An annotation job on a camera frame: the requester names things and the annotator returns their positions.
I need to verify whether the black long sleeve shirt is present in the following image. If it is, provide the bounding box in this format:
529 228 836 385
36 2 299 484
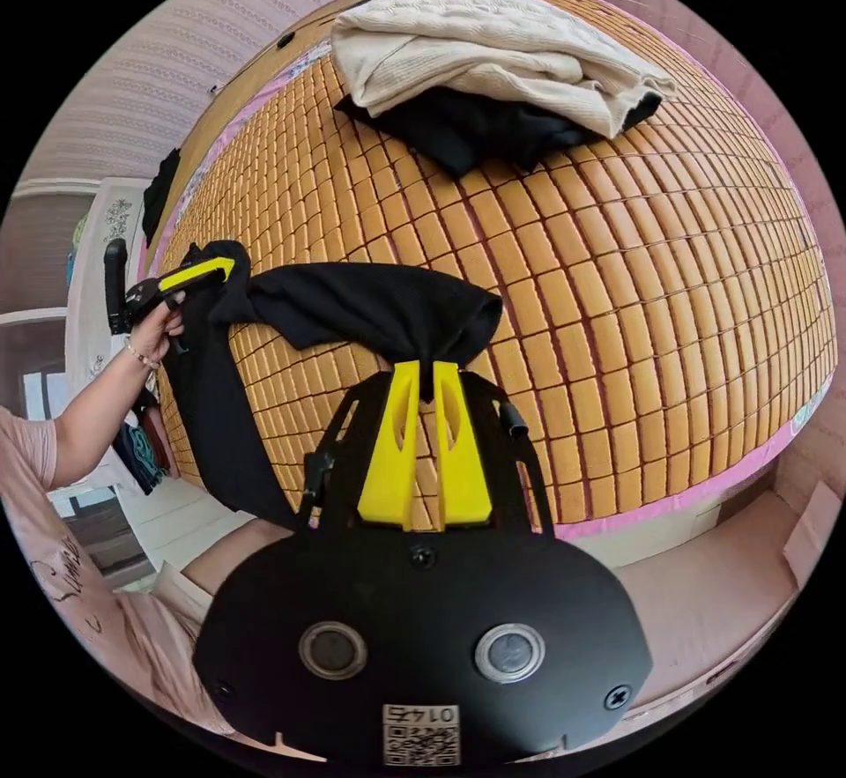
160 238 506 535

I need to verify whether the pile of clothes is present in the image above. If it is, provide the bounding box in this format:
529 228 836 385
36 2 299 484
330 0 679 180

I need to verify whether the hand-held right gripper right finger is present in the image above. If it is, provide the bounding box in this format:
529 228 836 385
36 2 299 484
433 359 494 530

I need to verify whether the white cupboard with flower print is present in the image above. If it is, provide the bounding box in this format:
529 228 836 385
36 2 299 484
64 176 152 409

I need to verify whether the person's left forearm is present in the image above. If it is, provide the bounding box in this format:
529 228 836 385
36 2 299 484
51 340 160 490

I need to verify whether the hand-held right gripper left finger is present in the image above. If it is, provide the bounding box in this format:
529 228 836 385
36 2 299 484
357 359 421 532

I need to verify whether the person's body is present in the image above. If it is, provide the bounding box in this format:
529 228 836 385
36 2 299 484
0 406 300 737

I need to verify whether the black cloth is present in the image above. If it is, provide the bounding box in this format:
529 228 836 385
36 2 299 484
141 147 183 249

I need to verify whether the person's left hand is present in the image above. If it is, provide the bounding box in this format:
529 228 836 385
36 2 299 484
128 288 188 368

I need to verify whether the bed with woven mat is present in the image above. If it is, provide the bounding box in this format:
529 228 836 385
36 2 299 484
141 0 841 543

